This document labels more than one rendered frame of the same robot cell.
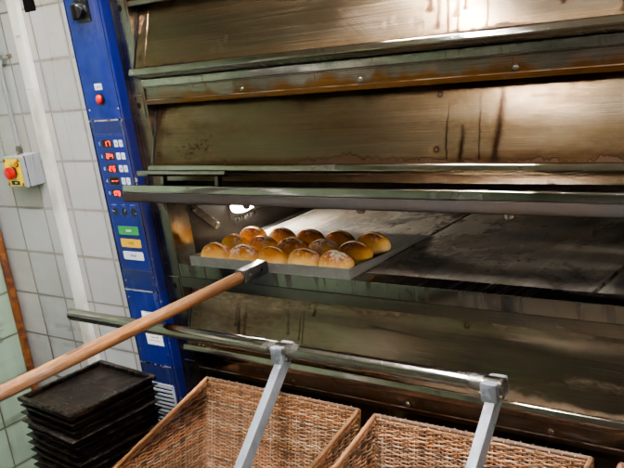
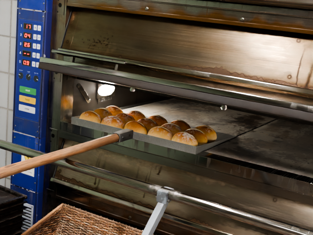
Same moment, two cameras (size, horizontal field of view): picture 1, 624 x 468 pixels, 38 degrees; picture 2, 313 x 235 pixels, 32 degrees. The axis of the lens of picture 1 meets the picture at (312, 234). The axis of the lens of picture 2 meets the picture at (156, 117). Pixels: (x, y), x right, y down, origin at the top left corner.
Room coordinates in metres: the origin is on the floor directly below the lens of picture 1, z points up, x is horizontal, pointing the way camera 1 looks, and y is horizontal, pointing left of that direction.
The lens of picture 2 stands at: (0.30, 0.43, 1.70)
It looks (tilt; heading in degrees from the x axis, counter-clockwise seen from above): 12 degrees down; 349
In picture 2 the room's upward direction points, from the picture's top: 5 degrees clockwise
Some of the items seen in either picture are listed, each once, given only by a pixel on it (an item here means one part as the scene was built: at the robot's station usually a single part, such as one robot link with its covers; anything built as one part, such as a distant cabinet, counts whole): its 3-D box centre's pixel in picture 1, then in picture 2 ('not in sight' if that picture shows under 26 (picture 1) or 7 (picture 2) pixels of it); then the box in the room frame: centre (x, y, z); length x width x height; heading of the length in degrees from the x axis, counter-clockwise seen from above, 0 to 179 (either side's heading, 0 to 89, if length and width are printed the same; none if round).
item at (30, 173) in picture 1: (23, 170); not in sight; (2.82, 0.86, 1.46); 0.10 x 0.07 x 0.10; 49
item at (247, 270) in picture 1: (252, 271); (122, 135); (2.20, 0.17, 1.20); 0.09 x 0.04 x 0.03; 139
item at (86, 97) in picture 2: (204, 217); (83, 93); (2.55, 0.30, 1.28); 0.09 x 0.02 x 0.09; 139
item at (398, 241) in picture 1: (306, 246); (154, 126); (2.37, 0.02, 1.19); 0.55 x 0.36 x 0.03; 49
